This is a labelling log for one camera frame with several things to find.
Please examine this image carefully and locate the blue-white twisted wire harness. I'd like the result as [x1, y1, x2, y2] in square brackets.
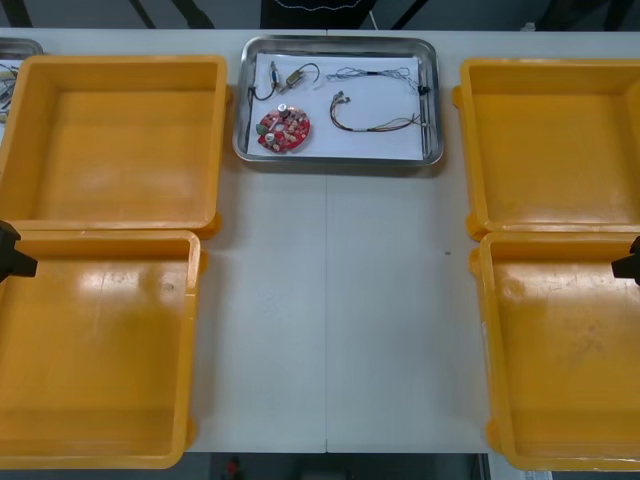
[325, 64, 432, 97]

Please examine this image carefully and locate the small steel tray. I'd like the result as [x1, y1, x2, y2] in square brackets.
[0, 38, 45, 58]

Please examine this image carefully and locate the metal solenoid with looped cable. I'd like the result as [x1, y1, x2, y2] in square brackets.
[278, 62, 322, 95]

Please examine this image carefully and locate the round red circuit board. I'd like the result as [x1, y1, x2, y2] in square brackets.
[254, 102, 314, 152]

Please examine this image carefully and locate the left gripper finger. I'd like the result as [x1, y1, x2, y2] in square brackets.
[0, 249, 39, 284]
[0, 222, 22, 252]

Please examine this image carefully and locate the blue label metal solenoid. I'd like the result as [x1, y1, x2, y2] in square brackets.
[247, 60, 282, 102]

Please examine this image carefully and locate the pile of wire harnesses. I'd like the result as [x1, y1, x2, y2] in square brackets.
[0, 59, 21, 124]

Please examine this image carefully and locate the white paper sheet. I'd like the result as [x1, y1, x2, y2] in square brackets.
[244, 51, 427, 162]

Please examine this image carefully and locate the multicolour wire harness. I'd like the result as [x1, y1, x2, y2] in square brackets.
[328, 90, 427, 134]

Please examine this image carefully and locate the yellow-orange plastic bin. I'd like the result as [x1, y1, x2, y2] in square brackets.
[0, 228, 209, 471]
[469, 230, 640, 472]
[0, 53, 232, 241]
[452, 56, 640, 242]

